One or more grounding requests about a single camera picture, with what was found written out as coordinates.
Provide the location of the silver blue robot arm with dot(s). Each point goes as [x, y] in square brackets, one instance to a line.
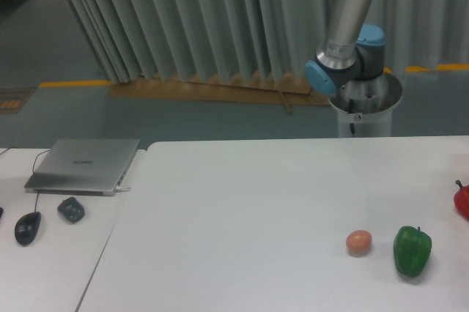
[337, 60]

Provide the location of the brown cardboard sheet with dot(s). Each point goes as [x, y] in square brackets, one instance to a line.
[288, 92]

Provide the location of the green bell pepper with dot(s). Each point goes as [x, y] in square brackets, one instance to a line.
[411, 249]

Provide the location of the white usb plug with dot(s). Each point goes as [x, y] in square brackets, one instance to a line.
[122, 189]

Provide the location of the black small device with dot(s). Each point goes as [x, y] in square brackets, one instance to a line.
[71, 210]

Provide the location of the red bell pepper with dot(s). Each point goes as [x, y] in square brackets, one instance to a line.
[461, 200]

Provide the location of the grey pleated curtain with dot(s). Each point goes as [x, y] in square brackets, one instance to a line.
[248, 39]

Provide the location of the brown egg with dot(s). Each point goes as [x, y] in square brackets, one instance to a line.
[359, 242]

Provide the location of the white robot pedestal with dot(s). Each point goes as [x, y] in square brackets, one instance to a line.
[365, 108]

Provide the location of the silver laptop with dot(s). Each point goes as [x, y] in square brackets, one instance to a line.
[88, 166]

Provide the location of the black computer mouse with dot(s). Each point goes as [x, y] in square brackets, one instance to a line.
[27, 227]

